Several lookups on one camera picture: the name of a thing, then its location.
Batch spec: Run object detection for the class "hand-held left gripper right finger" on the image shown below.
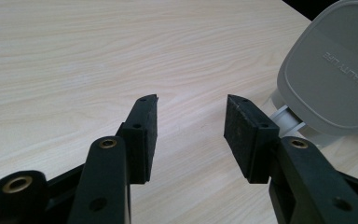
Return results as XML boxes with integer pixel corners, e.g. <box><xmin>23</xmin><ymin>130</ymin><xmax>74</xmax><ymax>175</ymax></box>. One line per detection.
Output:
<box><xmin>223</xmin><ymin>94</ymin><xmax>358</xmax><ymax>224</ymax></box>

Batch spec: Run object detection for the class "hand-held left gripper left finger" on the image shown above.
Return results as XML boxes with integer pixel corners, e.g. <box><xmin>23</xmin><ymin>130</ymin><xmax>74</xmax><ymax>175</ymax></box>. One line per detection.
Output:
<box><xmin>67</xmin><ymin>93</ymin><xmax>158</xmax><ymax>224</ymax></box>

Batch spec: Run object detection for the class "clear container with grey lid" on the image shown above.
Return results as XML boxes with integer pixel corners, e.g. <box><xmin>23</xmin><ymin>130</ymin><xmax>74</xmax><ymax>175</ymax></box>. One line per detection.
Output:
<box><xmin>268</xmin><ymin>0</ymin><xmax>358</xmax><ymax>148</ymax></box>

